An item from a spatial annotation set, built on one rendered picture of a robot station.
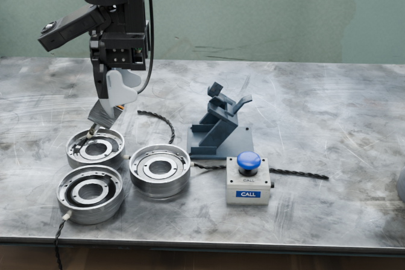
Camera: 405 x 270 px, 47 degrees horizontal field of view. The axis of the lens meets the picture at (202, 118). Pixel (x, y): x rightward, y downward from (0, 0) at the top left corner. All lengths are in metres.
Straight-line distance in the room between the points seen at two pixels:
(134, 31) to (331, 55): 1.93
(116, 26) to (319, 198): 0.44
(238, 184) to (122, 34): 0.30
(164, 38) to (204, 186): 1.70
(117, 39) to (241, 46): 1.80
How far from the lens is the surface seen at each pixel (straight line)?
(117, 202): 0.77
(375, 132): 1.01
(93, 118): 0.80
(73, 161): 0.85
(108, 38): 0.70
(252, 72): 1.17
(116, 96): 0.75
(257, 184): 0.76
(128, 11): 0.69
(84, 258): 1.06
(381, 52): 2.61
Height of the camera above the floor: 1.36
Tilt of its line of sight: 34 degrees down
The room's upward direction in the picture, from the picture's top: straight up
